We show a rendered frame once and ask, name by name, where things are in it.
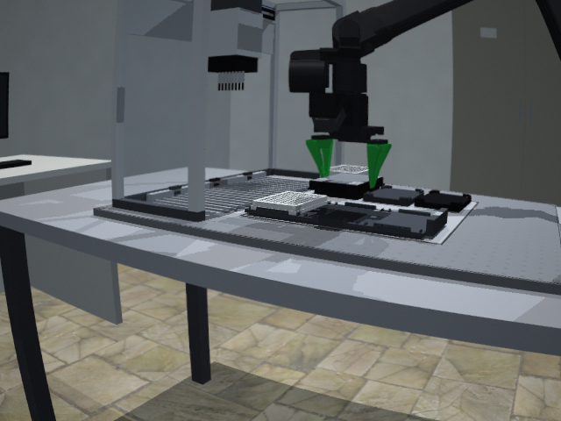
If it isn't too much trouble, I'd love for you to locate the white deep-well block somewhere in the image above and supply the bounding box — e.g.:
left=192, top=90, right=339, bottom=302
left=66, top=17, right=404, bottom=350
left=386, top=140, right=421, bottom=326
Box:
left=329, top=165, right=368, bottom=175

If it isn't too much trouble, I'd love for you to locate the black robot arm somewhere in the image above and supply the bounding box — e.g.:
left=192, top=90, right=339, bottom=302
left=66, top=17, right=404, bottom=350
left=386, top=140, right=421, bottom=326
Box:
left=288, top=0, right=561, bottom=132

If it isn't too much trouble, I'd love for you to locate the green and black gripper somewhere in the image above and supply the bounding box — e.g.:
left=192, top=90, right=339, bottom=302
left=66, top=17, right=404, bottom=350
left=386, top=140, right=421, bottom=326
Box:
left=306, top=125, right=392, bottom=189

